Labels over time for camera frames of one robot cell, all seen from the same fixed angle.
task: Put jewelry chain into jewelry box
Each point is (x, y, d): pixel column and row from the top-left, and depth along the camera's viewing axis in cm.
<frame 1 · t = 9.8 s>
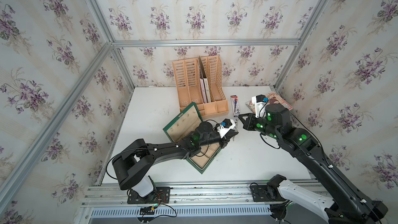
left hand: (240, 136, 72), fingers closed
right hand: (240, 116, 67), fingers closed
green jewelry box: (183, 125, 85), point 13 cm above the table
pink cartoon spiral notebook: (273, 97, 116), on the table
small pen box: (235, 106, 109), point 2 cm above the table
books in file organizer: (204, 84, 89), point 25 cm above the table

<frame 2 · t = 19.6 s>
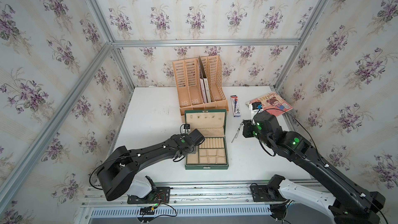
left hand: (192, 149, 85), fingers closed
right hand: (245, 121, 71), fingers closed
green jewelry box: (212, 154, 84), point 4 cm above the table
the other named things where they were.

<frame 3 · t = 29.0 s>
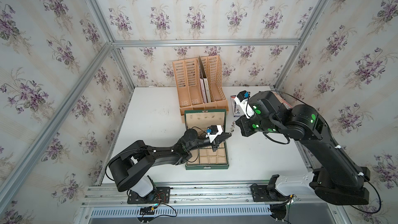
left hand: (233, 139, 69), fingers closed
right hand: (238, 122, 60), fingers closed
the named things where they were.

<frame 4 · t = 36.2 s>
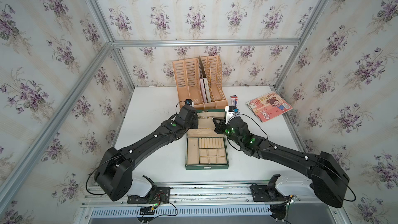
left hand: (197, 120, 83), fingers closed
right hand: (214, 119, 79), fingers closed
the named things where they were.

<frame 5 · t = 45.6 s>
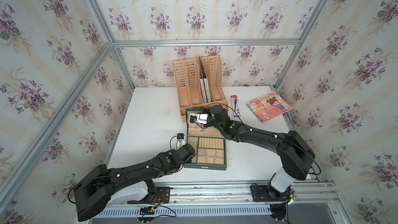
left hand: (191, 155, 83), fingers closed
right hand: (203, 107, 84), fingers open
the named things where they were.

